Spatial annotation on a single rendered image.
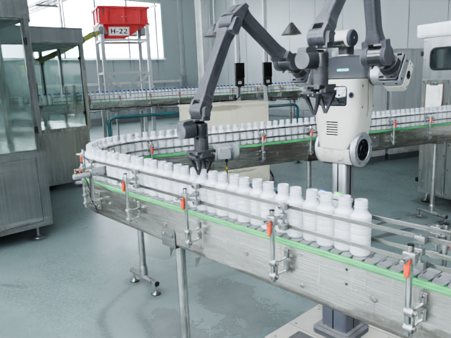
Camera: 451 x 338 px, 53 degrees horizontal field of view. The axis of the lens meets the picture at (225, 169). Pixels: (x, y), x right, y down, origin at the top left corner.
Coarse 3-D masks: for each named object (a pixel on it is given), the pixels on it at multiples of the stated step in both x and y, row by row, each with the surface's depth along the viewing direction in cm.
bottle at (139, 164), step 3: (138, 159) 213; (141, 159) 214; (138, 162) 213; (141, 162) 214; (138, 165) 214; (141, 165) 214; (135, 168) 214; (138, 168) 213; (141, 168) 213; (138, 174) 214; (141, 174) 214; (138, 177) 214; (141, 177) 214; (138, 180) 214; (141, 180) 214; (141, 183) 214; (138, 189) 215; (141, 189) 215
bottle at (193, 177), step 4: (192, 168) 184; (192, 172) 184; (196, 172) 184; (192, 176) 184; (196, 176) 184; (188, 180) 185; (192, 180) 184; (192, 188) 184; (192, 196) 185; (192, 204) 186
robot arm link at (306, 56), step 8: (328, 32) 144; (328, 40) 145; (304, 48) 142; (312, 48) 144; (320, 48) 148; (296, 56) 145; (304, 56) 143; (312, 56) 143; (296, 64) 145; (304, 64) 143; (312, 64) 144
